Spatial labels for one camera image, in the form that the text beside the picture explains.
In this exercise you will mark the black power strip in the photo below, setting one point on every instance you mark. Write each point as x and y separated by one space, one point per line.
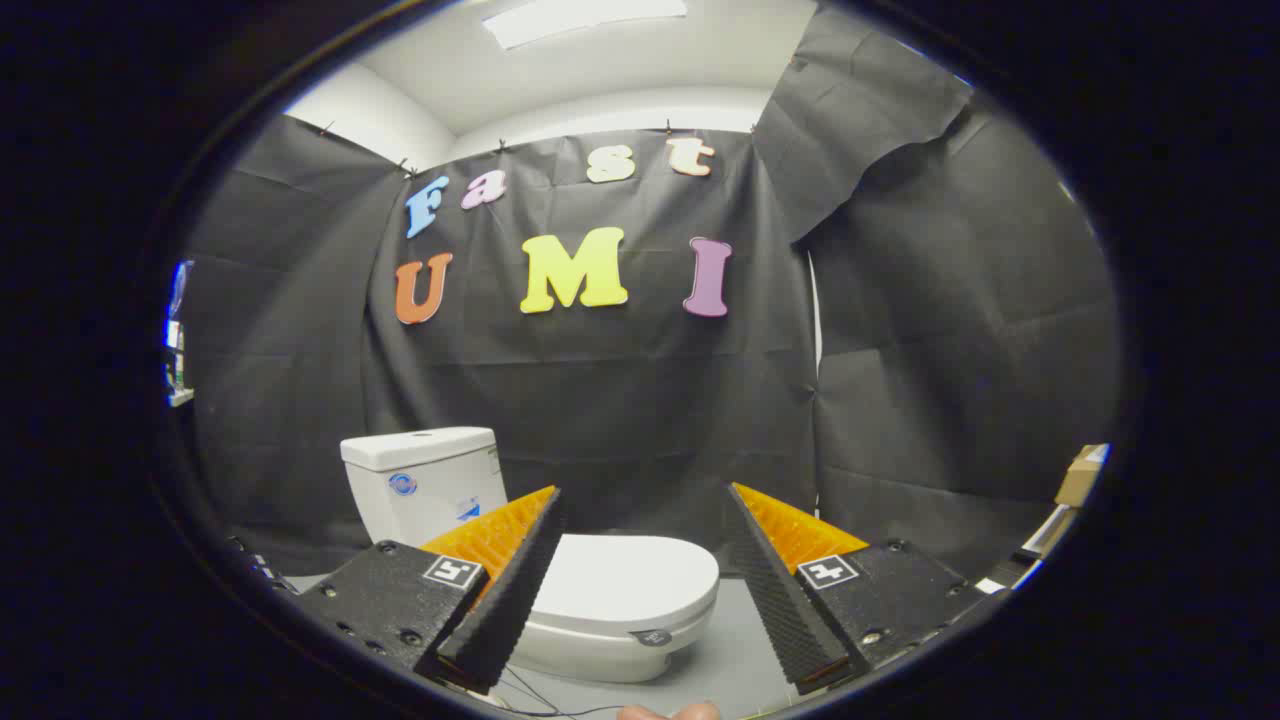
265 570

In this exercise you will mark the black round lid lift tab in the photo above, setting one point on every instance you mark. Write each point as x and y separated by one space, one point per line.
651 637

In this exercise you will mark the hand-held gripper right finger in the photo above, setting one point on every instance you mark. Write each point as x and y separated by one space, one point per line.
785 600

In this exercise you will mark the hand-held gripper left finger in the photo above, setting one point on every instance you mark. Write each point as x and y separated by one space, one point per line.
510 590

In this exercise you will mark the cardboard box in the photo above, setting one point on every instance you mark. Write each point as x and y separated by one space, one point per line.
1080 475

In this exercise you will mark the black backdrop cloth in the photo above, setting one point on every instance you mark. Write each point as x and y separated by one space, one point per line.
650 400

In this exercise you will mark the white toilet lid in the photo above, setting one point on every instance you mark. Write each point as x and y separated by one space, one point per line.
630 580

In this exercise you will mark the white toilet bowl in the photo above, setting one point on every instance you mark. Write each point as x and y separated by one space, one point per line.
590 655

